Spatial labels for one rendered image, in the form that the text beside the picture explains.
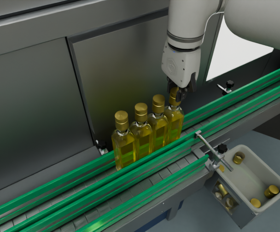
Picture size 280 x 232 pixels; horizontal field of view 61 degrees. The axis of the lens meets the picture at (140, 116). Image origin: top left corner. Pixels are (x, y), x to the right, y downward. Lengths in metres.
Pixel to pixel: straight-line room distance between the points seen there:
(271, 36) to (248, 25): 0.04
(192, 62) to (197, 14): 0.11
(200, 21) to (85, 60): 0.28
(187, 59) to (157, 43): 0.17
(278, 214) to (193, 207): 0.36
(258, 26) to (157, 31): 0.36
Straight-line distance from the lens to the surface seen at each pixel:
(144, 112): 0.61
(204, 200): 1.14
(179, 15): 0.51
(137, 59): 0.69
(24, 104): 0.67
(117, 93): 0.72
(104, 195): 0.76
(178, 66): 0.57
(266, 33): 0.37
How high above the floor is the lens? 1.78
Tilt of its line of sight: 49 degrees down
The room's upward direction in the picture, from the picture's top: straight up
